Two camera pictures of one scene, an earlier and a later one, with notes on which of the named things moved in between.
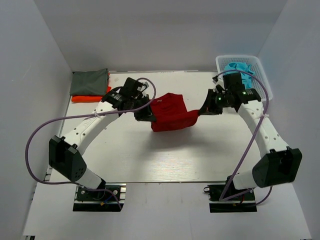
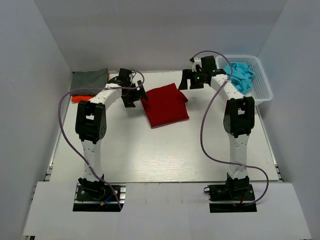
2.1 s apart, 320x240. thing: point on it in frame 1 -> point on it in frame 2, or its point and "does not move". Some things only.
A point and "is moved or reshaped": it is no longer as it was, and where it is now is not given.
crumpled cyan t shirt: [246, 70] does not move
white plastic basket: [259, 82] does not move
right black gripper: [208, 108] -> [186, 75]
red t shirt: [170, 113] is moved or reshaped
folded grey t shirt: [89, 82] does not move
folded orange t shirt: [88, 98] does not move
